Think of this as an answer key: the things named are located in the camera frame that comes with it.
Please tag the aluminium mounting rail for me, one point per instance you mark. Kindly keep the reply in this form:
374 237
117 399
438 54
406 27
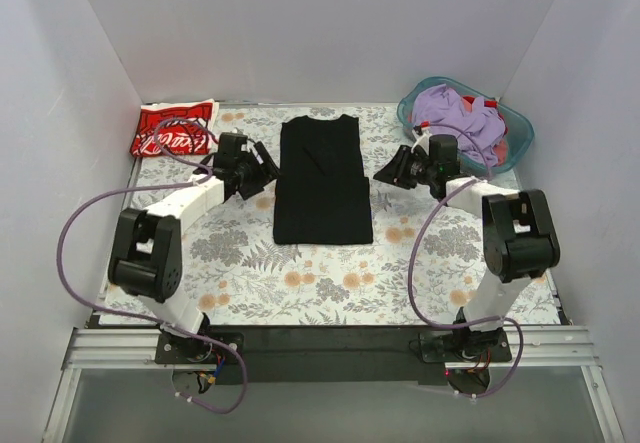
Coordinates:
135 348

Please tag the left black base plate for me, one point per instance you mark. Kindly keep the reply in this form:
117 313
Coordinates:
172 349

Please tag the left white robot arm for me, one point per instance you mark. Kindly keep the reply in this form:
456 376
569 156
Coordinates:
146 258

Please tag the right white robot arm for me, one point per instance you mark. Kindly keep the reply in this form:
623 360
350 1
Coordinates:
519 239

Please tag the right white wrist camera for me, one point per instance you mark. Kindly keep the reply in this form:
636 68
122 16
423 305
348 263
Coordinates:
422 134

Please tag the black t-shirt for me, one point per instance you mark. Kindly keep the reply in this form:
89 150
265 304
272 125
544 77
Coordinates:
322 192

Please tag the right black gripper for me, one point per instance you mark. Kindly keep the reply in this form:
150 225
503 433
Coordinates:
403 167

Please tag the lilac t-shirt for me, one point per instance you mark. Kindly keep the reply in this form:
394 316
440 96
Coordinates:
477 132

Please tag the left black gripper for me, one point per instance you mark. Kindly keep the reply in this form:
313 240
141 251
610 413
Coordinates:
257 169

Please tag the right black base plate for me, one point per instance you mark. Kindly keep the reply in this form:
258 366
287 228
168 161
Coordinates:
436 346

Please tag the teal plastic basket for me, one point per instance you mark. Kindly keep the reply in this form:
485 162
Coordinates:
520 131

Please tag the folded red Coca-Cola shirt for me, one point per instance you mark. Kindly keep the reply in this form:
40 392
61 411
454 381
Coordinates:
175 127

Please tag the red garment in basket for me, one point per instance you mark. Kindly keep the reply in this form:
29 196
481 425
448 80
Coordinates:
500 149

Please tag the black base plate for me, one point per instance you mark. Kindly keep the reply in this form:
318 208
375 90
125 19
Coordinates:
172 349
436 346

